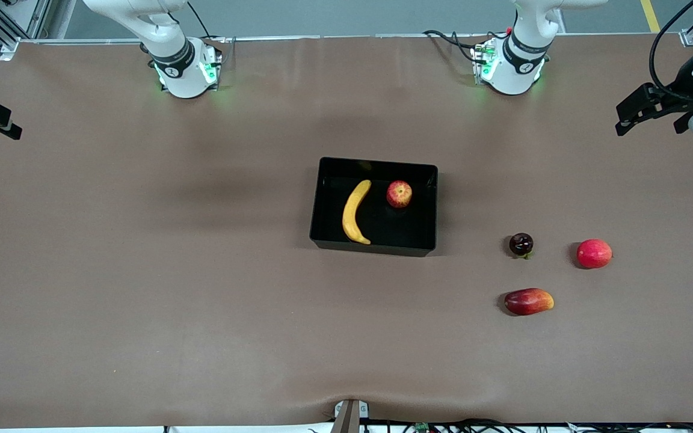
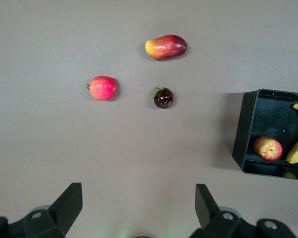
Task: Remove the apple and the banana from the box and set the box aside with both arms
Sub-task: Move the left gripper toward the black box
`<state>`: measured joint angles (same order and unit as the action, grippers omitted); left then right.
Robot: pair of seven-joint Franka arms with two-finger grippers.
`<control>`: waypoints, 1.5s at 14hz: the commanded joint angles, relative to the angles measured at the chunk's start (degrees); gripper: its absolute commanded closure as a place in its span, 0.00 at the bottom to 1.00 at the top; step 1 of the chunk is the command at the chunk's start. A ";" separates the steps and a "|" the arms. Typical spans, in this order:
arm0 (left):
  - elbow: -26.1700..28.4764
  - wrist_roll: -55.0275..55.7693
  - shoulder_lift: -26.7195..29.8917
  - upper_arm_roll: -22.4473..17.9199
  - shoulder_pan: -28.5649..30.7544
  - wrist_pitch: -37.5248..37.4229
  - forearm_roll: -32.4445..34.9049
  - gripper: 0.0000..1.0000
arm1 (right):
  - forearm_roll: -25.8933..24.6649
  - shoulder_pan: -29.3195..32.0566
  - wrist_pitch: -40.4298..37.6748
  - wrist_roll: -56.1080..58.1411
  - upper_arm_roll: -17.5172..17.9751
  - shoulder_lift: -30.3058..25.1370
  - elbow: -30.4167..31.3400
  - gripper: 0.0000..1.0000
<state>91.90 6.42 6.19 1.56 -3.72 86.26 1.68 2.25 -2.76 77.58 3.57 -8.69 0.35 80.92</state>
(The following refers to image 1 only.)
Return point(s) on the black rectangular plastic box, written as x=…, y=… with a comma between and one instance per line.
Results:
x=382, y=231

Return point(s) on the metal table clamp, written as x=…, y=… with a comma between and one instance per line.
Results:
x=349, y=418

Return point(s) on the small green circuit board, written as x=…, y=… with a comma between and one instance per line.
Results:
x=421, y=427

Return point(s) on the yellow banana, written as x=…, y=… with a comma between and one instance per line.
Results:
x=354, y=210

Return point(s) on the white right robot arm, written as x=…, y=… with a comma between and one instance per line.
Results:
x=172, y=66

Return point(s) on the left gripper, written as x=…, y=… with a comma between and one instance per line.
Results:
x=683, y=82

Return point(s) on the pink red round fruit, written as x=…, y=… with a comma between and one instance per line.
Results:
x=594, y=254

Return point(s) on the red yellow mango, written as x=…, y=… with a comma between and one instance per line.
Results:
x=528, y=302

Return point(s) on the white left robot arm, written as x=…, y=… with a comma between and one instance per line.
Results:
x=518, y=60

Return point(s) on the dark purple mangosteen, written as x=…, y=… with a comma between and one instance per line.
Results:
x=521, y=244

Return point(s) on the brown table cover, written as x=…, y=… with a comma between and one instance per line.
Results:
x=142, y=270

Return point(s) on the red yellow striped apple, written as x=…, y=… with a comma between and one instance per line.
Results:
x=399, y=194

